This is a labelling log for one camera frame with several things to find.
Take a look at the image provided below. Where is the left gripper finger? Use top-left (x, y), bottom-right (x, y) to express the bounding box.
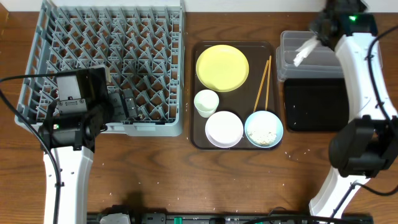
top-left (123, 89), bottom-right (138, 118)
top-left (109, 92), bottom-right (126, 122)

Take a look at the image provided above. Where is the white paper napkin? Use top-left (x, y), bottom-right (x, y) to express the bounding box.
top-left (293, 36), bottom-right (320, 67)

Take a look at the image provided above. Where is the white cup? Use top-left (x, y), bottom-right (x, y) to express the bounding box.
top-left (194, 90), bottom-right (220, 118)

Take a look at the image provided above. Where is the light blue bowl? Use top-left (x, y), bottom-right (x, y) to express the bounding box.
top-left (244, 111), bottom-right (284, 149)

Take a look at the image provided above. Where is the rice and shell waste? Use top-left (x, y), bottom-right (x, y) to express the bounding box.
top-left (247, 130), bottom-right (277, 147)

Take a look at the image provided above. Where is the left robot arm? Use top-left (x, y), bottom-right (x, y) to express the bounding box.
top-left (39, 65), bottom-right (122, 223)

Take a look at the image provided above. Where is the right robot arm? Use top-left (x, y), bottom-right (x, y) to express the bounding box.
top-left (309, 0), bottom-right (397, 218)

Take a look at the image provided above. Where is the clear plastic bin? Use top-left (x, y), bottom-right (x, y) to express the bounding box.
top-left (276, 30), bottom-right (343, 82)

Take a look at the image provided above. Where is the grey dish rack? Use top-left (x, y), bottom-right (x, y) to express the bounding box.
top-left (15, 1), bottom-right (185, 137)

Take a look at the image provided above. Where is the wooden chopstick right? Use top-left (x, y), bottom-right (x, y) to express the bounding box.
top-left (265, 55), bottom-right (272, 111)

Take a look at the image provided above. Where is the wooden chopstick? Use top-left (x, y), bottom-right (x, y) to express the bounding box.
top-left (253, 60), bottom-right (269, 113)
top-left (265, 55), bottom-right (272, 111)

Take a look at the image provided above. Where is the wooden chopstick left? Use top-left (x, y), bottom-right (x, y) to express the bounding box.
top-left (253, 60), bottom-right (269, 113)

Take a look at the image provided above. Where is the black plastic bin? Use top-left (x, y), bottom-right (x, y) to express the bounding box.
top-left (284, 78), bottom-right (349, 132)

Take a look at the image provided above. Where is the yellow plate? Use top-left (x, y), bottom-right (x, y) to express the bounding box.
top-left (195, 45), bottom-right (249, 92)

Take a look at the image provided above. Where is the dark brown serving tray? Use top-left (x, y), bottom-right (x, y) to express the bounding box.
top-left (190, 41), bottom-right (282, 151)

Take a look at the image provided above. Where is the black rail at table edge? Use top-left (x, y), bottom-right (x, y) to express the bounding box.
top-left (86, 205), bottom-right (374, 224)

